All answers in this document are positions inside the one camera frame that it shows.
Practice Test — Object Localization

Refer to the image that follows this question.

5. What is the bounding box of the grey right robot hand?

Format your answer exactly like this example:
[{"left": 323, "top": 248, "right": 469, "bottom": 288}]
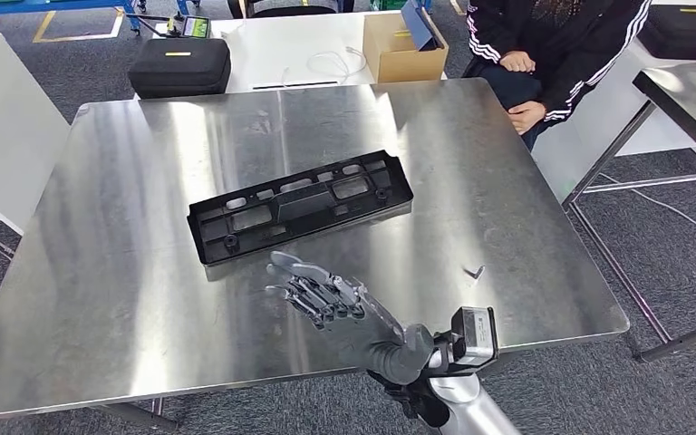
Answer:
[{"left": 264, "top": 250, "right": 438, "bottom": 387}]

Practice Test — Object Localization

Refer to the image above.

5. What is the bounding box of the person's hand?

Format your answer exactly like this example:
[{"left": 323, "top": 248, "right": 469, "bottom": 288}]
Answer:
[
  {"left": 498, "top": 50, "right": 537, "bottom": 75},
  {"left": 506, "top": 100, "right": 548, "bottom": 136}
]

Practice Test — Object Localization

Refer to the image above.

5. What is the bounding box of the black plastic plate bracket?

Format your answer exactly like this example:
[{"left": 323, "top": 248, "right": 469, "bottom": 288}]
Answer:
[{"left": 187, "top": 149, "right": 415, "bottom": 267}]

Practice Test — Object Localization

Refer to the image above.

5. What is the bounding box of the stainless steel workbench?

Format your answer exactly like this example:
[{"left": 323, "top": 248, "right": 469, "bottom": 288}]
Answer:
[{"left": 0, "top": 78, "right": 630, "bottom": 430}]

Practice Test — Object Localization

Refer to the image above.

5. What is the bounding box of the person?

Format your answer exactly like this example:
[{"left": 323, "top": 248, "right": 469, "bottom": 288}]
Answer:
[{"left": 461, "top": 0, "right": 654, "bottom": 151}]

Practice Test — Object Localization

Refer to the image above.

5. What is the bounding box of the white table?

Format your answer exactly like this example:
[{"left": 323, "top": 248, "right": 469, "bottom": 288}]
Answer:
[
  {"left": 530, "top": 33, "right": 696, "bottom": 204},
  {"left": 134, "top": 10, "right": 449, "bottom": 101}
]

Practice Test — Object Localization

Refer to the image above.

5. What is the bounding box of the blue flat folder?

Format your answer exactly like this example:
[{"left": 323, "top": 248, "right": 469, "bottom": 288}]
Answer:
[{"left": 400, "top": 0, "right": 445, "bottom": 53}]

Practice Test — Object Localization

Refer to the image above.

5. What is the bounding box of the brown cardboard box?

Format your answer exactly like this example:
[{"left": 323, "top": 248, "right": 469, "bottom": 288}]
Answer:
[{"left": 362, "top": 12, "right": 450, "bottom": 84}]

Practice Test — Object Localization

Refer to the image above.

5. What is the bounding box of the black office chair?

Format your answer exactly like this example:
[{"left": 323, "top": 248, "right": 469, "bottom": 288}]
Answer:
[{"left": 227, "top": 0, "right": 338, "bottom": 19}]

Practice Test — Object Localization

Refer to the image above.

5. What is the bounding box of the small screen device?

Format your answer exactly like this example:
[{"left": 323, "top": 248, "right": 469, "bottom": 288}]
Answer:
[{"left": 180, "top": 15, "right": 212, "bottom": 40}]

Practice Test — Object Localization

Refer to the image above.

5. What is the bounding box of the black tripod stand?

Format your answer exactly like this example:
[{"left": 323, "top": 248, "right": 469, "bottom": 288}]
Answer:
[{"left": 124, "top": 10, "right": 184, "bottom": 38}]

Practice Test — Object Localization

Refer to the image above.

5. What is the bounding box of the white cabinet panel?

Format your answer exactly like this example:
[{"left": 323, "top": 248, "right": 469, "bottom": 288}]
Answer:
[{"left": 0, "top": 33, "right": 72, "bottom": 237}]

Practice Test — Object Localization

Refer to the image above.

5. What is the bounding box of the yellow floor tape square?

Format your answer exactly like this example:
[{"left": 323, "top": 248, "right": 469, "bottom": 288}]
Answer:
[{"left": 32, "top": 8, "right": 126, "bottom": 44}]

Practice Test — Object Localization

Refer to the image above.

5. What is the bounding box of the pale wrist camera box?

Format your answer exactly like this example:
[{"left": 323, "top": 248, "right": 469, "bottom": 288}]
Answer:
[{"left": 449, "top": 305, "right": 500, "bottom": 371}]

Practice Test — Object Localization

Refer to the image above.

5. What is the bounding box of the white floor cable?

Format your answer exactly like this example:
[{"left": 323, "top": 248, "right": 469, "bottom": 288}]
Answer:
[{"left": 598, "top": 172, "right": 696, "bottom": 238}]

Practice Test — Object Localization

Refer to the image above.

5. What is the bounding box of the thin white cable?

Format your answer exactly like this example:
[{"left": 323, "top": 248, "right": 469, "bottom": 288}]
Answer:
[{"left": 280, "top": 46, "right": 368, "bottom": 89}]

